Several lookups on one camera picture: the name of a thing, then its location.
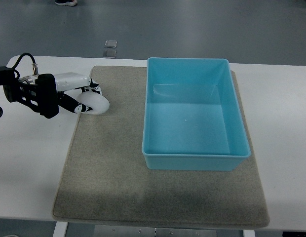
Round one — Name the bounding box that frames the grey felt mat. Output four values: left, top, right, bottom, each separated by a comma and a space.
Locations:
52, 66, 269, 229

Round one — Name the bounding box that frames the blue plastic box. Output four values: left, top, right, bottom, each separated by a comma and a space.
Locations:
142, 57, 251, 171

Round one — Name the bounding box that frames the dark shoe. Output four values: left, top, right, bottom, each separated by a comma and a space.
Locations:
55, 0, 77, 6

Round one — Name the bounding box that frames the white left table leg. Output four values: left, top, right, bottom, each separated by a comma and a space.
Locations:
52, 221, 68, 237

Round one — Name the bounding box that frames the white bunny toy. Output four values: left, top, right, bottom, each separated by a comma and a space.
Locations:
77, 91, 110, 115

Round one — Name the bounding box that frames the white table leg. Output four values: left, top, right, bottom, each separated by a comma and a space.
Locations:
243, 230, 256, 237
52, 221, 68, 237

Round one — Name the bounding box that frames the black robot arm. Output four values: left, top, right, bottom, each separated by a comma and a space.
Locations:
0, 53, 59, 119

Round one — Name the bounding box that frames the white right table leg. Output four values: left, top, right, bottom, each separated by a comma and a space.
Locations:
243, 230, 256, 237

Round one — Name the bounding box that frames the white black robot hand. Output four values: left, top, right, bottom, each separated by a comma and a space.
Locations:
19, 72, 102, 114

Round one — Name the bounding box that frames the metal table crossbar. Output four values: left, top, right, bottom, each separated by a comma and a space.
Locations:
93, 225, 218, 237

